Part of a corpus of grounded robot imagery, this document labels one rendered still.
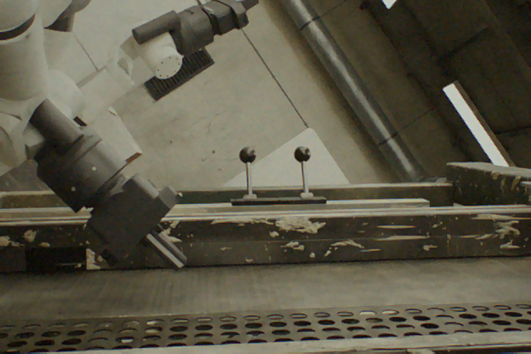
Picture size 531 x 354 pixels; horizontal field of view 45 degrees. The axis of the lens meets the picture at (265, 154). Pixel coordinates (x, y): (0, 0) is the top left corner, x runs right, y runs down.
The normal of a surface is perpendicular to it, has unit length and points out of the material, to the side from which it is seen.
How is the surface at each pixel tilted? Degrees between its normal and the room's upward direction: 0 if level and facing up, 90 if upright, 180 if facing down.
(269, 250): 90
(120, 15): 90
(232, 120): 90
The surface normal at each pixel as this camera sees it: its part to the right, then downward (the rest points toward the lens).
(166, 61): 0.58, 0.68
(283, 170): 0.03, -0.05
